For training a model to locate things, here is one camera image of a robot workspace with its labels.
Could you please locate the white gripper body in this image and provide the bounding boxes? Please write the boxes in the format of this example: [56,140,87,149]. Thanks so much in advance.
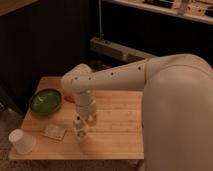
[76,102,96,117]

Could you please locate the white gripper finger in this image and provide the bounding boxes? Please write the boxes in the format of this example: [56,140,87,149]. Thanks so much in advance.
[87,114,97,126]

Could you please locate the small clear plastic bottle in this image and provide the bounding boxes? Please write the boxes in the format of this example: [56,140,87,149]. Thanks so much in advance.
[73,116,87,140]

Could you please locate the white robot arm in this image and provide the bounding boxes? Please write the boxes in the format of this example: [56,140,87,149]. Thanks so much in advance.
[61,54,213,171]

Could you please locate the orange carrot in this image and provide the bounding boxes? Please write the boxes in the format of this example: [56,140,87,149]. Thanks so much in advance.
[64,96,74,102]

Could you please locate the wooden table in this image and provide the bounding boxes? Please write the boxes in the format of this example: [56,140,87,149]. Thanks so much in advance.
[8,76,146,169]

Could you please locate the green bowl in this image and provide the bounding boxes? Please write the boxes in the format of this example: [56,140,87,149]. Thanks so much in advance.
[29,88,62,116]

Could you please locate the grey sponge pad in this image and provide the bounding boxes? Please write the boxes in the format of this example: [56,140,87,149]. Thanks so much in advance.
[44,124,67,140]

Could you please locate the white plastic cup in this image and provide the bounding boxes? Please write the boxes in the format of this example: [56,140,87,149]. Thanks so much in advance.
[9,129,36,154]

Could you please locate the white shelf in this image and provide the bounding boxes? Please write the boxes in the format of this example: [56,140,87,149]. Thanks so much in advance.
[105,0,213,25]

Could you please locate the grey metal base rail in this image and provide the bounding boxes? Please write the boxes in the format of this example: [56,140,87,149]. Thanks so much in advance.
[90,37,155,63]

